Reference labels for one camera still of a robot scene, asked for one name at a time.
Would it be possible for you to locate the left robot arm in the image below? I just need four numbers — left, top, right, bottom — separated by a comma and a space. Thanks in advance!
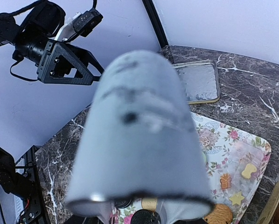
0, 0, 104, 85

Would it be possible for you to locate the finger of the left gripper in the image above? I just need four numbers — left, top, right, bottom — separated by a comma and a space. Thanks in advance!
89, 75, 101, 82
52, 43, 104, 85

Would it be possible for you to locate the silver tin lid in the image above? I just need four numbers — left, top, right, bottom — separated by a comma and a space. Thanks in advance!
173, 60, 220, 105

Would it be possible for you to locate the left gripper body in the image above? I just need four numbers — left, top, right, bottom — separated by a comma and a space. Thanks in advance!
36, 39, 60, 84

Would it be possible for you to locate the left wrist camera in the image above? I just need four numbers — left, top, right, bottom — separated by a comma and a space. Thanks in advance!
54, 8, 104, 42

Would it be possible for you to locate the black sandwich cookie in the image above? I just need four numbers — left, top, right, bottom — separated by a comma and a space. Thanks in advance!
130, 209, 161, 224
114, 198, 133, 209

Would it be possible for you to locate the gold cookie tin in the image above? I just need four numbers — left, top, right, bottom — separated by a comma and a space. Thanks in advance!
257, 181, 279, 224

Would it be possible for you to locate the dotted round yellow biscuit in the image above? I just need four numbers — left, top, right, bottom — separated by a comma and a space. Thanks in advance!
141, 198, 158, 212

